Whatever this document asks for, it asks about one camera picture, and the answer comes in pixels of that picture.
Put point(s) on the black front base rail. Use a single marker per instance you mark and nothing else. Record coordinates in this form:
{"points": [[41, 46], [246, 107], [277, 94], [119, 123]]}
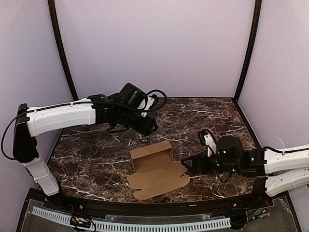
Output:
{"points": [[234, 206]]}

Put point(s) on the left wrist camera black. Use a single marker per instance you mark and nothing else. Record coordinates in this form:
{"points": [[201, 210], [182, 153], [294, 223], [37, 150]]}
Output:
{"points": [[150, 103]]}

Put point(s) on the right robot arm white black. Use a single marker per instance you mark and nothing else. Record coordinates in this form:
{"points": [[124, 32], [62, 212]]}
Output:
{"points": [[278, 170]]}

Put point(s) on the small green circuit board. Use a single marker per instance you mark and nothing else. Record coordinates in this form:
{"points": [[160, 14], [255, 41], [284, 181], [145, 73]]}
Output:
{"points": [[79, 222]]}

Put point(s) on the right black frame post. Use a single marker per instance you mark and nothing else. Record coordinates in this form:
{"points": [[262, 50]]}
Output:
{"points": [[249, 50]]}

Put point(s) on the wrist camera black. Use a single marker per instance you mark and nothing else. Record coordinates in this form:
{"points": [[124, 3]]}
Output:
{"points": [[150, 103], [207, 139]]}

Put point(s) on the left black frame post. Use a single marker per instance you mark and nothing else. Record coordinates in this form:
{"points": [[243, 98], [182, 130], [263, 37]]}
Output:
{"points": [[60, 48]]}

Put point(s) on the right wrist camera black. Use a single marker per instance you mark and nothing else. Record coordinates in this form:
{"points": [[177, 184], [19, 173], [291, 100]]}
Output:
{"points": [[207, 139]]}

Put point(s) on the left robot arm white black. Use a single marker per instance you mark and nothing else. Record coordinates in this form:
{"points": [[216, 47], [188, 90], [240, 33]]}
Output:
{"points": [[129, 108]]}

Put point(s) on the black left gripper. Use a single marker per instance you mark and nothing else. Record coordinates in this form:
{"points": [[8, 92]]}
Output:
{"points": [[149, 126]]}

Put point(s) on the black frame post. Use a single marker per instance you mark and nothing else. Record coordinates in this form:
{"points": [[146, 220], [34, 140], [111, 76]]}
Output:
{"points": [[60, 48], [249, 50]]}

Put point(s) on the brown cardboard box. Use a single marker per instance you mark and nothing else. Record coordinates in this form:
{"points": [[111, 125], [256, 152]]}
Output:
{"points": [[155, 171]]}

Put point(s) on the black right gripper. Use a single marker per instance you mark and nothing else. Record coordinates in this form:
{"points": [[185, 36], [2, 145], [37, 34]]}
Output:
{"points": [[205, 159]]}

